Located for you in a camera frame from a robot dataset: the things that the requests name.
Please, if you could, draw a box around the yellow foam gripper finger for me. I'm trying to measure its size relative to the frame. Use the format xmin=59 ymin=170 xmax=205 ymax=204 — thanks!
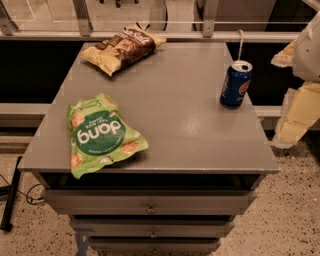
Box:
xmin=271 ymin=40 xmax=297 ymax=68
xmin=272 ymin=81 xmax=320 ymax=149

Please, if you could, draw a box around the brown chip bag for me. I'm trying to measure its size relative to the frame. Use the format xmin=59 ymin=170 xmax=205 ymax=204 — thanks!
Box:
xmin=80 ymin=25 xmax=166 ymax=76

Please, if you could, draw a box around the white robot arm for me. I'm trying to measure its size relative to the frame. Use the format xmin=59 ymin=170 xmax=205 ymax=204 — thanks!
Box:
xmin=271 ymin=12 xmax=320 ymax=149

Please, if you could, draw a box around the green rice chips bag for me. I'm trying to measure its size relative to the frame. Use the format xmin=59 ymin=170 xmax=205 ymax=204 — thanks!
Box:
xmin=67 ymin=93 xmax=149 ymax=179

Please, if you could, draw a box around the blue Pepsi can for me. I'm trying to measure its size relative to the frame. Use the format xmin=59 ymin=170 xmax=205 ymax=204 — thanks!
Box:
xmin=220 ymin=60 xmax=253 ymax=109

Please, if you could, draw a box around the grey drawer cabinet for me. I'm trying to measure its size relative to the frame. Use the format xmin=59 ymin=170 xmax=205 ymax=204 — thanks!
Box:
xmin=17 ymin=41 xmax=281 ymax=256

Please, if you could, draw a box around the top grey drawer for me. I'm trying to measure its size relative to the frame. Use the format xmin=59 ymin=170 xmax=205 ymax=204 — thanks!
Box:
xmin=42 ymin=190 xmax=256 ymax=216

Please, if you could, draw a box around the grey drawer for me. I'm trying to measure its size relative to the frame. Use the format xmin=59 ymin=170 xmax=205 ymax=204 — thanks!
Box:
xmin=88 ymin=237 xmax=220 ymax=253
xmin=42 ymin=190 xmax=256 ymax=216
xmin=70 ymin=219 xmax=234 ymax=238

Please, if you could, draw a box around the middle grey drawer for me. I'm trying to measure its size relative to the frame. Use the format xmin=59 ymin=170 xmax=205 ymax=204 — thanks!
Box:
xmin=70 ymin=219 xmax=234 ymax=238

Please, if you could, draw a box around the bottom grey drawer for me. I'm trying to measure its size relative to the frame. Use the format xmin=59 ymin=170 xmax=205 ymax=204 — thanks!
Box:
xmin=88 ymin=237 xmax=220 ymax=253

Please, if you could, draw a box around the black metal stand leg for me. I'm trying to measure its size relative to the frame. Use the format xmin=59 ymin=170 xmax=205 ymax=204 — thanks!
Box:
xmin=0 ymin=156 xmax=22 ymax=232

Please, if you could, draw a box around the metal railing frame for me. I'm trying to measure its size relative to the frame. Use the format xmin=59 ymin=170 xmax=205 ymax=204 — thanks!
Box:
xmin=0 ymin=0 xmax=320 ymax=44

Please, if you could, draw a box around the black floor cable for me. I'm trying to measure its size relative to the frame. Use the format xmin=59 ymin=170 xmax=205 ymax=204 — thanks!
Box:
xmin=0 ymin=173 xmax=46 ymax=206

